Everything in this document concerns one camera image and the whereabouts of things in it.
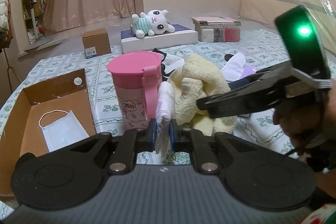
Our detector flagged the white pink cloth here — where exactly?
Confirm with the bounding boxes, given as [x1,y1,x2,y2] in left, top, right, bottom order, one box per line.
[155,81,175,159]

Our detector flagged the light blue face mask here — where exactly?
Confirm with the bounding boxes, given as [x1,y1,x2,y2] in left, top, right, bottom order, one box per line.
[38,110,89,152]

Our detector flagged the white mask black straps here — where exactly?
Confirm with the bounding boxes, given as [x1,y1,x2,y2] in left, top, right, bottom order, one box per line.
[150,47,185,80]

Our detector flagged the person's right hand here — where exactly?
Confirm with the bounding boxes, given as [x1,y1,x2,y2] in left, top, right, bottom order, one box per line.
[273,81,335,147]

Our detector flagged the floral patterned tablecloth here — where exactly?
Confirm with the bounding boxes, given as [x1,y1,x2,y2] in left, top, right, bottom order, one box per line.
[1,29,293,154]

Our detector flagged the black tracker green light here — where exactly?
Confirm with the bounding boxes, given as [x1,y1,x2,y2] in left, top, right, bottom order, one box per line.
[274,5,332,89]

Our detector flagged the purple tissue pack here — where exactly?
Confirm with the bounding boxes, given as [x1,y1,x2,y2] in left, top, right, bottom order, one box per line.
[221,52,257,83]

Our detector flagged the yellow fluffy towel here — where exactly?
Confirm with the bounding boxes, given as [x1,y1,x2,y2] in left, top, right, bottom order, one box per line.
[168,53,237,136]

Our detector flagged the pink lidded cup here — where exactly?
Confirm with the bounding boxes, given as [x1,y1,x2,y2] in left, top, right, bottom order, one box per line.
[106,51,162,130]

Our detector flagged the stack of books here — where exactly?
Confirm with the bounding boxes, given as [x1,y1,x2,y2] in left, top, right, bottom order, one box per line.
[192,16,242,43]

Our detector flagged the open brown cardboard box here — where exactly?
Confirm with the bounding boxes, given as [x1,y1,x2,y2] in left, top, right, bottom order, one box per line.
[0,69,96,201]

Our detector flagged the white and blue flat box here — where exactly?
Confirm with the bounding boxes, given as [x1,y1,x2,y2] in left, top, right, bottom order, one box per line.
[120,24,198,53]

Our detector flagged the small closed cardboard box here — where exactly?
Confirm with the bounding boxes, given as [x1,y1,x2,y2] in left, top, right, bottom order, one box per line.
[82,28,111,59]

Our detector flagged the white bunny plush toy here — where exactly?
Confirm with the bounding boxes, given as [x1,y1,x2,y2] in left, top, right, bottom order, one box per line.
[131,10,175,39]

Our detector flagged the white puffer jacket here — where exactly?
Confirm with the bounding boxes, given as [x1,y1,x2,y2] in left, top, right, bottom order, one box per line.
[0,0,9,32]

